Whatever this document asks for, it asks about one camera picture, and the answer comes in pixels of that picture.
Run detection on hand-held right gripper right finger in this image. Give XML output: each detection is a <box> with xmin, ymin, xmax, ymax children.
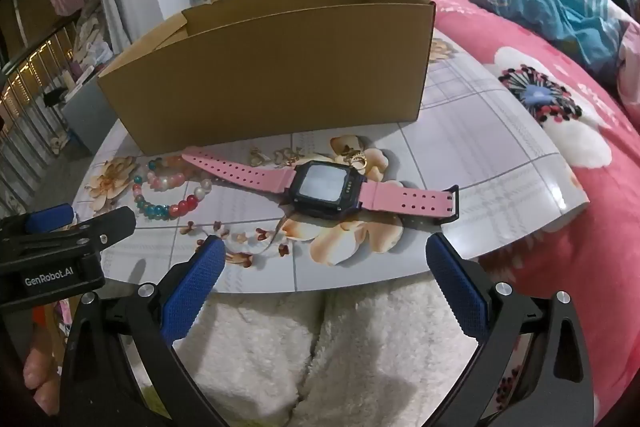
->
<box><xmin>425</xmin><ymin>232</ymin><xmax>598</xmax><ymax>427</ymax></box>

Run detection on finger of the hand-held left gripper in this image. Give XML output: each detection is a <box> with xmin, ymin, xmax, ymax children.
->
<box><xmin>70</xmin><ymin>206</ymin><xmax>137</xmax><ymax>254</ymax></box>
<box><xmin>0</xmin><ymin>203</ymin><xmax>76</xmax><ymax>238</ymax></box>

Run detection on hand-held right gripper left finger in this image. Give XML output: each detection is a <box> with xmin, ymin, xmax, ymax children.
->
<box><xmin>59</xmin><ymin>234</ymin><xmax>226</xmax><ymax>427</ymax></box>

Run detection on colourful beaded bracelet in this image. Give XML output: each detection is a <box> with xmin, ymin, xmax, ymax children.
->
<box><xmin>131</xmin><ymin>157</ymin><xmax>215</xmax><ymax>222</ymax></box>

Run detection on small metal crown ring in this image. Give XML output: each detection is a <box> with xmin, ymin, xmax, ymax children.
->
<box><xmin>341</xmin><ymin>146</ymin><xmax>373</xmax><ymax>172</ymax></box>

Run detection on pink strap square watch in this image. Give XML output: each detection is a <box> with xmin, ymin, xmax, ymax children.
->
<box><xmin>181</xmin><ymin>146</ymin><xmax>460</xmax><ymax>220</ymax></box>

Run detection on brown cardboard box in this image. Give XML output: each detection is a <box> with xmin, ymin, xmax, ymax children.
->
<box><xmin>96</xmin><ymin>0</ymin><xmax>436</xmax><ymax>155</ymax></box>

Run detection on person's left hand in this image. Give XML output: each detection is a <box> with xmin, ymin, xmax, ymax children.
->
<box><xmin>22</xmin><ymin>337</ymin><xmax>68</xmax><ymax>415</ymax></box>

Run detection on grey box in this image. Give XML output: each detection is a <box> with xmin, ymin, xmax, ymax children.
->
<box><xmin>62</xmin><ymin>79</ymin><xmax>118</xmax><ymax>155</ymax></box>

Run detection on pink floral blanket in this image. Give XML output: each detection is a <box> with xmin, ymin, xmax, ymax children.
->
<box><xmin>375</xmin><ymin>0</ymin><xmax>640</xmax><ymax>427</ymax></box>

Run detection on metal railing with lights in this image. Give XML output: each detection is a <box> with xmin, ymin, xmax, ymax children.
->
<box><xmin>0</xmin><ymin>27</ymin><xmax>76</xmax><ymax>208</ymax></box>

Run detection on white fluffy pants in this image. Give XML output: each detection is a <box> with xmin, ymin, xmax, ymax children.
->
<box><xmin>172</xmin><ymin>277</ymin><xmax>481</xmax><ymax>427</ymax></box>

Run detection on pile of pale clothes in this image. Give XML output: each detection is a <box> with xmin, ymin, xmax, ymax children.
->
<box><xmin>75</xmin><ymin>14</ymin><xmax>113</xmax><ymax>72</ymax></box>

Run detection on brown wooden wardrobe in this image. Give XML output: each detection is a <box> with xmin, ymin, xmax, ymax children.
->
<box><xmin>0</xmin><ymin>0</ymin><xmax>96</xmax><ymax>72</ymax></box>

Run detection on blue patterned quilt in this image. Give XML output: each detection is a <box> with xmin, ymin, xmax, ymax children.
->
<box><xmin>470</xmin><ymin>0</ymin><xmax>640</xmax><ymax>72</ymax></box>

